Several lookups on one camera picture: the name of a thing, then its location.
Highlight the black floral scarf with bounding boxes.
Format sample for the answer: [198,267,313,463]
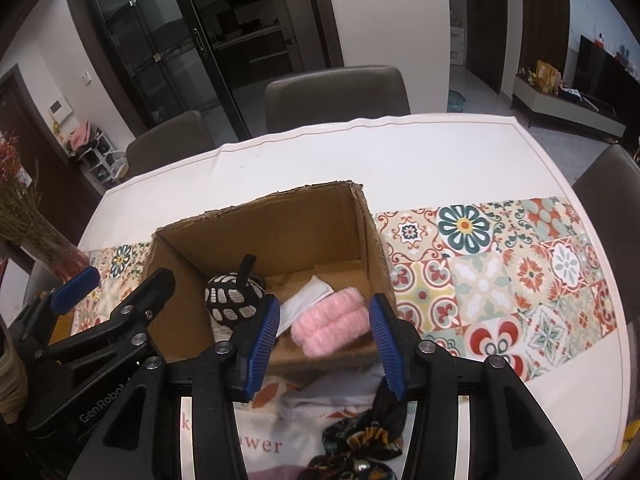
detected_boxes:
[300,377,408,480]

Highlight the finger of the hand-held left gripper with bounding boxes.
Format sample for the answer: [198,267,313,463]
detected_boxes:
[35,267,177,362]
[22,266,101,332]

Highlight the dried pink flower bouquet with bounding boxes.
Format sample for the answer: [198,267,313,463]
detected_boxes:
[0,132,56,261]

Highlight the white shoe rack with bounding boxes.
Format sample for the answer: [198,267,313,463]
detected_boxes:
[67,122,126,191]

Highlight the yellow glove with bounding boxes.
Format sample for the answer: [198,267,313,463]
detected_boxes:
[622,417,640,456]

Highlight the black white patterned pouch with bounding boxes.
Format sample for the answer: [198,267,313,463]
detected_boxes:
[204,254,268,328]

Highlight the glass vase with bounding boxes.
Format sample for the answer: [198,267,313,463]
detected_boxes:
[20,240,91,281]

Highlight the black television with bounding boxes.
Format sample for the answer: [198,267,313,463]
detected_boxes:
[572,34,640,111]

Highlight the mauve cloth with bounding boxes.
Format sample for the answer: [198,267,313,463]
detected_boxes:
[247,465,306,480]

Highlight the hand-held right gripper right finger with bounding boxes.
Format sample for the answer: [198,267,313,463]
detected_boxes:
[369,294,583,480]

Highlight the yellow packages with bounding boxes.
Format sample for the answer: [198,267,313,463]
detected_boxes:
[530,60,561,92]

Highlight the pink fluffy headband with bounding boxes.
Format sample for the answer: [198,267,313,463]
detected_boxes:
[291,286,373,358]

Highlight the dark wooden door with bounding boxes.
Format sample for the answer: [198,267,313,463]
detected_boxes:
[462,0,521,93]

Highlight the dark cabinet with gold handles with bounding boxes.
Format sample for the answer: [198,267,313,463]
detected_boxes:
[520,0,571,81]

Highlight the white television cabinet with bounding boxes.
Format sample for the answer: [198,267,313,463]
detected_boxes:
[511,74,627,138]

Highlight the grey dining chair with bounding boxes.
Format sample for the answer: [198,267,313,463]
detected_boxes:
[571,144,640,221]
[265,65,411,133]
[125,110,217,179]

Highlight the printed tile pattern tablecloth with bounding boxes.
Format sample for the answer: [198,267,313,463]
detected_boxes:
[70,112,631,480]

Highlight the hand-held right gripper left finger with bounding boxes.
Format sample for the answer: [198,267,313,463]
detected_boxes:
[67,294,282,480]

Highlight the brown cardboard box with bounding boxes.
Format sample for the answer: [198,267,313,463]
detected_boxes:
[142,181,399,376]

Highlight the dark glass sliding door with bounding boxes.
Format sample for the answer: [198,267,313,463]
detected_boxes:
[65,0,346,141]

